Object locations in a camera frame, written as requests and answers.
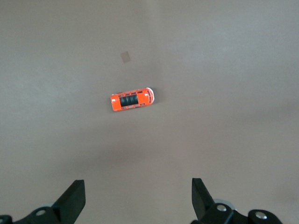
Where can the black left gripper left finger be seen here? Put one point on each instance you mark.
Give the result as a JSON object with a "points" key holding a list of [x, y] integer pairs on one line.
{"points": [[67, 205]]}

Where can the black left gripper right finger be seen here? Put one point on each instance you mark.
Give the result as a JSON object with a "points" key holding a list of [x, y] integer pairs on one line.
{"points": [[203, 205]]}

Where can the orange toy bus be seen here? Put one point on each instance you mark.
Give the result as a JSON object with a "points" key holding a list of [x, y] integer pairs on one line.
{"points": [[115, 102]]}

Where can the small brown tape square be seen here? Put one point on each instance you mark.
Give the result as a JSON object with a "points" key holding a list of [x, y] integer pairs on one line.
{"points": [[125, 57]]}

